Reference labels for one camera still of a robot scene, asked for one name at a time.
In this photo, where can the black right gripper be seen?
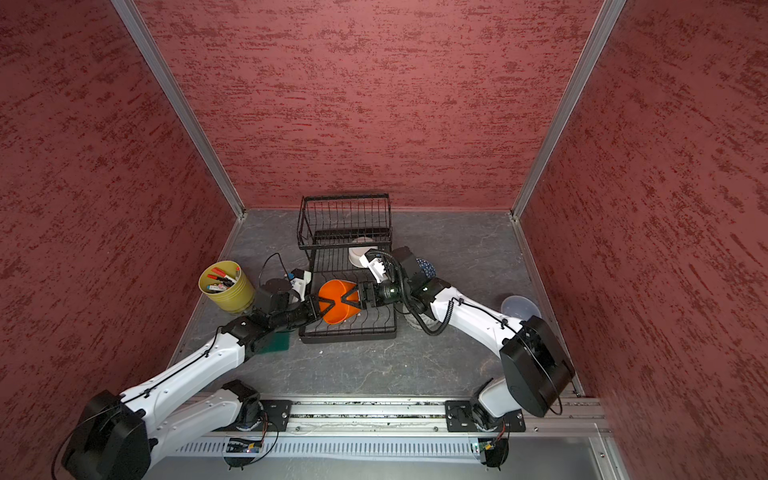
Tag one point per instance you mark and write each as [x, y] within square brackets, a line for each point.
[378, 298]

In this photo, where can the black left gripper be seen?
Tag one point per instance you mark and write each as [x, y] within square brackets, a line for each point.
[313, 305]

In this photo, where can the orange plastic bowl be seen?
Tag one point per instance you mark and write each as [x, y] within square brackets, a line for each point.
[338, 283]

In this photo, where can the white ceramic bowl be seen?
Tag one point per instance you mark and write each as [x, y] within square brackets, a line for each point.
[357, 253]

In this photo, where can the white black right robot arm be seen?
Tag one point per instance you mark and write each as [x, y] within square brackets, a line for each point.
[536, 369]

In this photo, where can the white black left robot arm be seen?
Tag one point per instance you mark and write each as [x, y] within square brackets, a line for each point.
[121, 436]

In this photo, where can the green sponge cloth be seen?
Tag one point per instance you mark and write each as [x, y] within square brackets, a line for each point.
[277, 342]

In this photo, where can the grey green patterned bowl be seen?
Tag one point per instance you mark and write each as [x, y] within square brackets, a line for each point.
[411, 320]

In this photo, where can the blue patterned bowl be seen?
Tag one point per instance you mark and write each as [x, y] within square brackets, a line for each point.
[427, 268]

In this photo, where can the yellow utensil cup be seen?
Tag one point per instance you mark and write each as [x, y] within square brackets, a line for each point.
[235, 299]

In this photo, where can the light blue mug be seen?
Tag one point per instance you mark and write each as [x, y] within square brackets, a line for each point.
[519, 307]

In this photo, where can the black wire dish rack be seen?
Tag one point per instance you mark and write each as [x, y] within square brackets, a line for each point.
[328, 228]

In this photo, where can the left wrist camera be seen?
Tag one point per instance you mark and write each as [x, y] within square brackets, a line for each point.
[301, 283]

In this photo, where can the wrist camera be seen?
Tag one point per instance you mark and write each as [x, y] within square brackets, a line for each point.
[301, 283]
[375, 262]

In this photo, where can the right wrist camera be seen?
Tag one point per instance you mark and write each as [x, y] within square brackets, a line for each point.
[375, 262]

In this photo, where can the aluminium front rail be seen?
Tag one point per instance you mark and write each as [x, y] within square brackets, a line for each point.
[305, 416]

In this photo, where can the red handled tool in cup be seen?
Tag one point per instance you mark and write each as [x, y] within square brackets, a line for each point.
[221, 276]

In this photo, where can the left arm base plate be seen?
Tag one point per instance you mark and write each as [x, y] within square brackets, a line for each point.
[260, 415]

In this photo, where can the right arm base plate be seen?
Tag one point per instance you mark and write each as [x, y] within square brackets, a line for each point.
[464, 416]

